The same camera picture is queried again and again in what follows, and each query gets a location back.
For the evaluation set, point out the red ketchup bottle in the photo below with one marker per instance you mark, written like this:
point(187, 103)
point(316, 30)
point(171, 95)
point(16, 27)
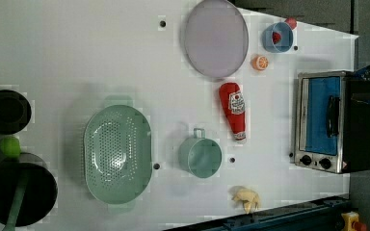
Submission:
point(233, 105)

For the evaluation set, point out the green oval strainer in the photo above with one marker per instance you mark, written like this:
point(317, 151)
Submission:
point(117, 153)

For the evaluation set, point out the green mug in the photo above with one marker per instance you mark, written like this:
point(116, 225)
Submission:
point(200, 156)

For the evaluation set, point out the large grey plate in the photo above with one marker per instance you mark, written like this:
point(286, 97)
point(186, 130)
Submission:
point(216, 38)

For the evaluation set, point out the orange slice toy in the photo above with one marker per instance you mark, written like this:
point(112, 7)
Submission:
point(260, 63)

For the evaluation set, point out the peeled banana toy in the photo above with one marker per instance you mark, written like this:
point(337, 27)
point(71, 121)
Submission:
point(250, 199)

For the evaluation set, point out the red strawberry in bowl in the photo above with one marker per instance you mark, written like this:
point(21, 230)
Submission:
point(276, 37)

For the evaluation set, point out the blue bowl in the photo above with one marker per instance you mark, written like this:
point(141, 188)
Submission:
point(287, 38)

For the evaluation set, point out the red strawberry on table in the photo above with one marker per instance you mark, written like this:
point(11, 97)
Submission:
point(292, 22)

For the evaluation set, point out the silver toaster oven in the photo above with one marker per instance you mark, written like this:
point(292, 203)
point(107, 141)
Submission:
point(332, 122)

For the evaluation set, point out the green ball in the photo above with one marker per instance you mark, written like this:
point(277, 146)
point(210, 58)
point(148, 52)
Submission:
point(10, 147)

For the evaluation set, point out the small black pot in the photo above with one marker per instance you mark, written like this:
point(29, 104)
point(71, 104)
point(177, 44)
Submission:
point(15, 112)

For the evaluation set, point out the yellow red emergency button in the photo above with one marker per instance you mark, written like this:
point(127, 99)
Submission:
point(352, 223)

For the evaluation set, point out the green ladle handle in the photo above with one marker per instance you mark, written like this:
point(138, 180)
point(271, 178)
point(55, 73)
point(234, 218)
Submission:
point(17, 202)

